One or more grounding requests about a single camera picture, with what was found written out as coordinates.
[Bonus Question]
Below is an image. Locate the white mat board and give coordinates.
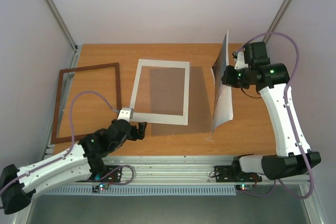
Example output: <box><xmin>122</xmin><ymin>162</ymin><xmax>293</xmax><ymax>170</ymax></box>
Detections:
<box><xmin>129</xmin><ymin>59</ymin><xmax>190</xmax><ymax>125</ymax></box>

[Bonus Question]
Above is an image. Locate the landscape photo with white mat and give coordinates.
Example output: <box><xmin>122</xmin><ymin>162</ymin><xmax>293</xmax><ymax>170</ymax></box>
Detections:
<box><xmin>211</xmin><ymin>31</ymin><xmax>233</xmax><ymax>134</ymax></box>

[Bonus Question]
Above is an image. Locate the brown wooden picture frame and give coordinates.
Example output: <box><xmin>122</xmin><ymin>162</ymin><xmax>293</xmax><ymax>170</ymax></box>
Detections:
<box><xmin>50</xmin><ymin>62</ymin><xmax>122</xmax><ymax>144</ymax></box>

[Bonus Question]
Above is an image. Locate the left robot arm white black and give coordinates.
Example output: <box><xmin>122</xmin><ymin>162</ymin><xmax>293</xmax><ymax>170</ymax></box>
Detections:
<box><xmin>1</xmin><ymin>120</ymin><xmax>147</xmax><ymax>215</ymax></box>

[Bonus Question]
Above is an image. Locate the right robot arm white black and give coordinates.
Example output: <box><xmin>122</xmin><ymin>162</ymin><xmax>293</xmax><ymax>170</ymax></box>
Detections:
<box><xmin>222</xmin><ymin>42</ymin><xmax>321</xmax><ymax>180</ymax></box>

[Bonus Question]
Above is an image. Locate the left small circuit board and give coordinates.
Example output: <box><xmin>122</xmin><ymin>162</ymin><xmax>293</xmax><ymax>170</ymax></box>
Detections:
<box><xmin>91</xmin><ymin>184</ymin><xmax>109</xmax><ymax>193</ymax></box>

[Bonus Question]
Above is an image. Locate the small circuit board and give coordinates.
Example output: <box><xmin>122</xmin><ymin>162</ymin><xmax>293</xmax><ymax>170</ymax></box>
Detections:
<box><xmin>91</xmin><ymin>184</ymin><xmax>109</xmax><ymax>193</ymax></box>
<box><xmin>236</xmin><ymin>184</ymin><xmax>257</xmax><ymax>191</ymax></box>

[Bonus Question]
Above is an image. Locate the right small circuit board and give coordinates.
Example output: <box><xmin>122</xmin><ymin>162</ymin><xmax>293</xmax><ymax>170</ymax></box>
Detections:
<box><xmin>236</xmin><ymin>184</ymin><xmax>257</xmax><ymax>191</ymax></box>

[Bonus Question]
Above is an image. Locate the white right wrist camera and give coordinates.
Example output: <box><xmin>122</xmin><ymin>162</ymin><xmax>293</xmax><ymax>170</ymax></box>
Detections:
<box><xmin>232</xmin><ymin>51</ymin><xmax>248</xmax><ymax>70</ymax></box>

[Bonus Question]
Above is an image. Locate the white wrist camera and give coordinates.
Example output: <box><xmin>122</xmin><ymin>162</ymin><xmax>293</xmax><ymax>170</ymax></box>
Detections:
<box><xmin>117</xmin><ymin>108</ymin><xmax>133</xmax><ymax>122</ymax></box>
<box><xmin>232</xmin><ymin>51</ymin><xmax>248</xmax><ymax>70</ymax></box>

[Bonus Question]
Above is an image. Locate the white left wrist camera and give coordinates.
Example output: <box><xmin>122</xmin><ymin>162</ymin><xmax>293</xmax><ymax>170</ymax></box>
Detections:
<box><xmin>117</xmin><ymin>108</ymin><xmax>133</xmax><ymax>122</ymax></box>

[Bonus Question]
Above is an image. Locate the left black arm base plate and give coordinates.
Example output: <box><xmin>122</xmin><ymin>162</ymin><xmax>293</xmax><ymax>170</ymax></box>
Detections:
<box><xmin>86</xmin><ymin>165</ymin><xmax>122</xmax><ymax>183</ymax></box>

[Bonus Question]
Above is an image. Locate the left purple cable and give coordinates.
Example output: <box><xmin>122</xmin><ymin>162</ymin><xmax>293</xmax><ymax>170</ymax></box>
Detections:
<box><xmin>0</xmin><ymin>90</ymin><xmax>135</xmax><ymax>210</ymax></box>

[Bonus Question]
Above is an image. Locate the purple cable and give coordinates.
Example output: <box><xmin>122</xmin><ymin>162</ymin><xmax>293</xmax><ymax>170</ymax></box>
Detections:
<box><xmin>0</xmin><ymin>90</ymin><xmax>135</xmax><ymax>210</ymax></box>
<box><xmin>237</xmin><ymin>31</ymin><xmax>315</xmax><ymax>200</ymax></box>

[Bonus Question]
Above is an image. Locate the aluminium rail base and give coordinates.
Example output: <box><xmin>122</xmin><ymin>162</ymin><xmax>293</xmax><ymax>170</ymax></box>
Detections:
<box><xmin>23</xmin><ymin>140</ymin><xmax>313</xmax><ymax>185</ymax></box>

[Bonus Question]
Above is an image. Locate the grey slotted cable duct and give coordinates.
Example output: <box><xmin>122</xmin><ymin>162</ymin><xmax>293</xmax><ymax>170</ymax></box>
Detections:
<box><xmin>46</xmin><ymin>185</ymin><xmax>236</xmax><ymax>196</ymax></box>

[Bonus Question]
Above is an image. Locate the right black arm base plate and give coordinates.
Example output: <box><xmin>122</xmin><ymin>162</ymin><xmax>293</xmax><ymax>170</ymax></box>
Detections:
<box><xmin>214</xmin><ymin>165</ymin><xmax>262</xmax><ymax>183</ymax></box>

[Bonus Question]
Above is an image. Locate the left aluminium corner post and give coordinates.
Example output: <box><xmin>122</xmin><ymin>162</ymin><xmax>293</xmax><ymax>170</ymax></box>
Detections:
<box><xmin>45</xmin><ymin>0</ymin><xmax>78</xmax><ymax>52</ymax></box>

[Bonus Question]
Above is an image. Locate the aluminium corner post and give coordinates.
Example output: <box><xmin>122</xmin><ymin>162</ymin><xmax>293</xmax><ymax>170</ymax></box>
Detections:
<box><xmin>263</xmin><ymin>0</ymin><xmax>293</xmax><ymax>43</ymax></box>
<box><xmin>45</xmin><ymin>0</ymin><xmax>78</xmax><ymax>52</ymax></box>

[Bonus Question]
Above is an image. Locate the right aluminium corner post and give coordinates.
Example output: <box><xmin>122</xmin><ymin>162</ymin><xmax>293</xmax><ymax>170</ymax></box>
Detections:
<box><xmin>263</xmin><ymin>0</ymin><xmax>293</xmax><ymax>43</ymax></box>

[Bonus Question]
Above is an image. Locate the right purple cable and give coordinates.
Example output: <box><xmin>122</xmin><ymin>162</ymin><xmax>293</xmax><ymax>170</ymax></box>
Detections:
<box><xmin>237</xmin><ymin>31</ymin><xmax>315</xmax><ymax>200</ymax></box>

